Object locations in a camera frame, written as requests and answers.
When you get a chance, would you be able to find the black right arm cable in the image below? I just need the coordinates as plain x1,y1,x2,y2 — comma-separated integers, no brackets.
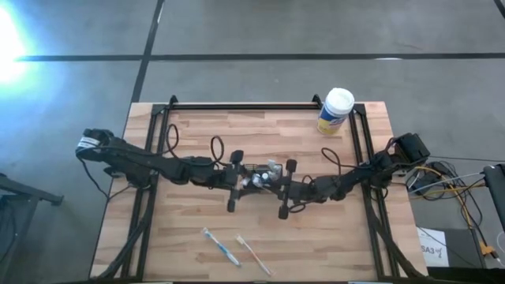
320,147,343,175

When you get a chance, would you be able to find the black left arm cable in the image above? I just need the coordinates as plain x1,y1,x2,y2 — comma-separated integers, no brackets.
164,122,226,166

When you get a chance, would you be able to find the white cable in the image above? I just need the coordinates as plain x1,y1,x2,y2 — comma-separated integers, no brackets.
408,171,484,196

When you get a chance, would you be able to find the white paper sheet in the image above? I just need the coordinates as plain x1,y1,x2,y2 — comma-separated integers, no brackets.
417,227,450,268

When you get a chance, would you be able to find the black power box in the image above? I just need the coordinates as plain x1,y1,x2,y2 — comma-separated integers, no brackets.
410,161,440,192

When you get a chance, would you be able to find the dark grey floor box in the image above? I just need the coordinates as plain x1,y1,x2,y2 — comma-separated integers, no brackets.
445,228,487,270

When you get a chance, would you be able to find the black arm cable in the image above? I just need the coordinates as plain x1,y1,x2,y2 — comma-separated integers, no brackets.
164,122,226,166
320,147,343,175

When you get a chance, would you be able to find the grey metal stand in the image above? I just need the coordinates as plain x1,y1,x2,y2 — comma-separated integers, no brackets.
0,172,65,284

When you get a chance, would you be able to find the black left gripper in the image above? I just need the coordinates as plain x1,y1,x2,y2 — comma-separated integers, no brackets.
219,149,262,214

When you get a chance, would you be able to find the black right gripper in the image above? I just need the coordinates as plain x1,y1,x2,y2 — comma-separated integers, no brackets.
264,159,321,221

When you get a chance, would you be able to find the blue toothbrush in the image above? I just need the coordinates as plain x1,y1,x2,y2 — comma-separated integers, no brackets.
202,227,242,267

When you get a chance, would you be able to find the orange toothbrush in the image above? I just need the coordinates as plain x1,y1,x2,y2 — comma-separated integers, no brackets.
234,234,275,277

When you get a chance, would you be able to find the black aluminium table frame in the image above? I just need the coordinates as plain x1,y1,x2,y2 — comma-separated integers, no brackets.
90,94,431,282

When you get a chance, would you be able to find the pale toothbrush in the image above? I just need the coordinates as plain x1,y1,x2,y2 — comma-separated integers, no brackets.
267,159,283,177

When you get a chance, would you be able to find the black stand pole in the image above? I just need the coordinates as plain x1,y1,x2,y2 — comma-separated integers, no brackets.
481,163,505,234

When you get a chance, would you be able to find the yellow cable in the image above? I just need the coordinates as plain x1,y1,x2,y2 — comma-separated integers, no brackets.
410,165,497,258

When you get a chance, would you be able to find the Lysol wipes canister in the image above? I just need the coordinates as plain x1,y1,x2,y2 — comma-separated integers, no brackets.
316,87,356,136

